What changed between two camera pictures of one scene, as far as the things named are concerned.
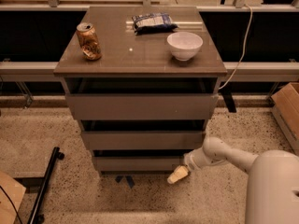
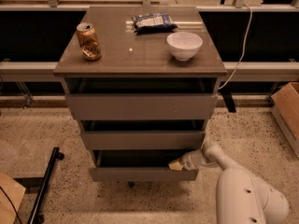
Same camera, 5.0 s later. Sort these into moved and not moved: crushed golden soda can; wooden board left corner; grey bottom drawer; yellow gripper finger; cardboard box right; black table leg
Moved: grey bottom drawer; yellow gripper finger
Not moved: crushed golden soda can; wooden board left corner; cardboard box right; black table leg
